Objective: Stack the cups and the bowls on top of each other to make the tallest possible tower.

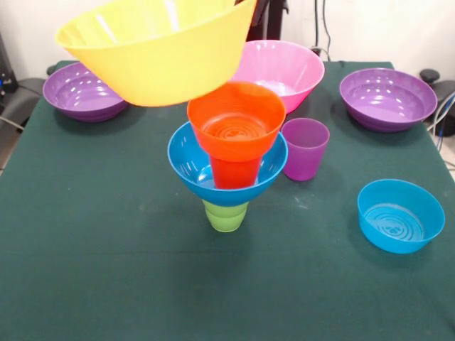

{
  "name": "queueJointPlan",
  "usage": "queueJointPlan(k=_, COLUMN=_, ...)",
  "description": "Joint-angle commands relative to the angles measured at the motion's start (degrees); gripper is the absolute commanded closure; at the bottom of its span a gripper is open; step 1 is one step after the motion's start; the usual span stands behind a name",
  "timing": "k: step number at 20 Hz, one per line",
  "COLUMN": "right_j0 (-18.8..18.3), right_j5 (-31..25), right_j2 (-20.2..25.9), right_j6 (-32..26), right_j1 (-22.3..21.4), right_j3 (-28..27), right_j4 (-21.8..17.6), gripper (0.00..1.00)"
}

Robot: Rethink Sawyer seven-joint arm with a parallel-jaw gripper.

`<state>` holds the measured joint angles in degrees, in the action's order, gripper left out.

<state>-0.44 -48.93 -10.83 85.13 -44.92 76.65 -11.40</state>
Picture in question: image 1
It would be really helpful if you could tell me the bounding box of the orange plastic cup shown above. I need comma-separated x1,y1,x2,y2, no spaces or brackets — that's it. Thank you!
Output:
209,155,264,190

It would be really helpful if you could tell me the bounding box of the orange plastic bowl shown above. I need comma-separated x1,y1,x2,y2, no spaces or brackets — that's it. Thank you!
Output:
186,80,287,162

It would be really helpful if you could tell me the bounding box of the deep blue plastic bowl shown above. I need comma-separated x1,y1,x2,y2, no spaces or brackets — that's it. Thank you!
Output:
167,121,289,207

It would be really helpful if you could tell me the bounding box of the yellow plastic bowl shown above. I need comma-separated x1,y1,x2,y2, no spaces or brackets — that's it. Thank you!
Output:
55,0,257,108

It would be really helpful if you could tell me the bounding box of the green plastic cup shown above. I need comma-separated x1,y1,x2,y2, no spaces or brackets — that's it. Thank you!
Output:
201,197,250,234

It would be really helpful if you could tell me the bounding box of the purple plastic cup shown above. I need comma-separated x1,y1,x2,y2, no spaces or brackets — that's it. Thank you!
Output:
283,117,331,182

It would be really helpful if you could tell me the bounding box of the dark green table cloth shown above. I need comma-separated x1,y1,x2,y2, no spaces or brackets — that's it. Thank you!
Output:
0,60,455,341

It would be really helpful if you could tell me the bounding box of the pink plastic bowl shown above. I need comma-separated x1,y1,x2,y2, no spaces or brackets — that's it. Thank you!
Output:
230,39,326,115

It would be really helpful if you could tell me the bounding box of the purple plastic bowl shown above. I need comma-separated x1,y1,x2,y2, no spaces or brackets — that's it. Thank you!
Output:
338,67,439,133
42,62,129,124

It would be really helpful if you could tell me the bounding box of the low blue plastic bowl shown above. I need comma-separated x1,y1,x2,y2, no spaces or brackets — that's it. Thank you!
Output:
357,178,446,254

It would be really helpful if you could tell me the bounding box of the black round knob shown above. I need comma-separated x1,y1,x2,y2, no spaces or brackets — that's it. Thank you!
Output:
419,69,441,85

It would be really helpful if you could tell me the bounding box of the black device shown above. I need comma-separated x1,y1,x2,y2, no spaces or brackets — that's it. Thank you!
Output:
0,33,18,96

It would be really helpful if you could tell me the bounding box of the grey wall cable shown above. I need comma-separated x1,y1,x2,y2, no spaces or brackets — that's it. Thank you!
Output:
321,0,332,56

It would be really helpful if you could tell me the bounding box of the white cable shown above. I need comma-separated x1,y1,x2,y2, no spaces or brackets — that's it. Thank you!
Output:
0,115,25,131
426,92,455,133

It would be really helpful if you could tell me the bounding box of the blue cable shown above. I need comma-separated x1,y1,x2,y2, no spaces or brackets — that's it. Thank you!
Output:
435,90,455,139

